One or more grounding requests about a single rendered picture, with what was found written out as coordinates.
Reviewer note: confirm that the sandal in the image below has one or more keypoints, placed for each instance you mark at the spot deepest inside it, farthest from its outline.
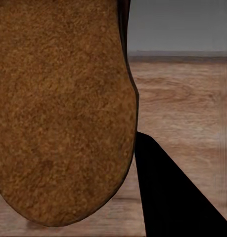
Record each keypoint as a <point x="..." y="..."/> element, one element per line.
<point x="68" y="107"/>

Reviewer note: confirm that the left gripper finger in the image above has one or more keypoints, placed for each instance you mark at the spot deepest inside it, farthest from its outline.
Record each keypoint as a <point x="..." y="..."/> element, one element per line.
<point x="172" y="205"/>

